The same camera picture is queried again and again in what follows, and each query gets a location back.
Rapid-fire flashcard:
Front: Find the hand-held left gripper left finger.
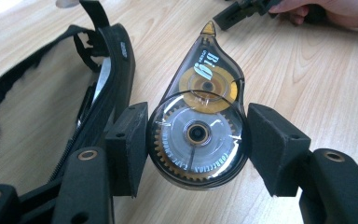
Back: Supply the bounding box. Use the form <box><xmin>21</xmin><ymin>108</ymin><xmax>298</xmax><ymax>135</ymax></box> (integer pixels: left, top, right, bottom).
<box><xmin>104</xmin><ymin>101</ymin><xmax>150</xmax><ymax>199</ymax></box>

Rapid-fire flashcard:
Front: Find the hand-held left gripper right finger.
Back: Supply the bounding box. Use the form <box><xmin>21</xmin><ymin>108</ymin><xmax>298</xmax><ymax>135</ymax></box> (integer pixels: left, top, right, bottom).
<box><xmin>246</xmin><ymin>102</ymin><xmax>312</xmax><ymax>198</ymax></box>

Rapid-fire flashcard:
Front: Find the black pencil case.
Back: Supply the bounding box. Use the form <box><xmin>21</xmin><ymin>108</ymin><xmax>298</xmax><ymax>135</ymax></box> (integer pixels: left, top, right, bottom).
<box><xmin>0</xmin><ymin>0</ymin><xmax>137</xmax><ymax>224</ymax></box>

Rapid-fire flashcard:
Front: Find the grey table grommet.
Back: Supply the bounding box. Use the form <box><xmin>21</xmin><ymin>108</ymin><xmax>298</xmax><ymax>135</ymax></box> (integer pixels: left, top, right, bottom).
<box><xmin>55</xmin><ymin>0</ymin><xmax>81</xmax><ymax>9</ymax></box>

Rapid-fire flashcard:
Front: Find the correction tape dispenser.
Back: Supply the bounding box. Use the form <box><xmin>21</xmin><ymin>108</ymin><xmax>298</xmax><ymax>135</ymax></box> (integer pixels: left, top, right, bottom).
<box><xmin>145</xmin><ymin>21</ymin><xmax>250</xmax><ymax>191</ymax></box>

